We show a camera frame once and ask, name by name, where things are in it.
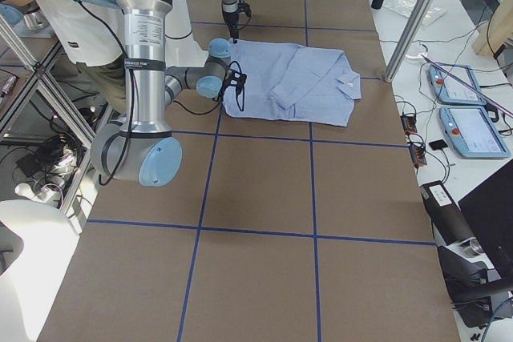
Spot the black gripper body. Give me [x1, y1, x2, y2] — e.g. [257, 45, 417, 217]
[222, 1, 251, 29]
[224, 70, 247, 92]

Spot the light blue striped shirt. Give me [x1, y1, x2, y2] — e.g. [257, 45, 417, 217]
[224, 40, 362, 127]

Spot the standing person white shirt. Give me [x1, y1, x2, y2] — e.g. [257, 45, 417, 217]
[6, 0, 126, 114]

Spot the upper blue teach pendant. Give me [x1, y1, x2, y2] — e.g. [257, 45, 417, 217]
[428, 63, 487, 107]

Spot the blue teach pendant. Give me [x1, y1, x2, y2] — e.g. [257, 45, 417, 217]
[428, 63, 487, 107]
[438, 106, 511, 159]

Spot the lower blue teach pendant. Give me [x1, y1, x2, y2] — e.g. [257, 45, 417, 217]
[438, 106, 511, 159]

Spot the grabber stick green tip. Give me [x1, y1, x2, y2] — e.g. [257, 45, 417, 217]
[404, 47, 513, 119]

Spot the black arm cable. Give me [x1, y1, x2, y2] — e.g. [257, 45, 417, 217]
[168, 61, 246, 115]

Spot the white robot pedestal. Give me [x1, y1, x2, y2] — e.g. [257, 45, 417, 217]
[164, 0, 208, 67]

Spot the aluminium frame post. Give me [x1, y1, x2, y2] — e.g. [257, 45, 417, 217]
[383, 0, 433, 82]

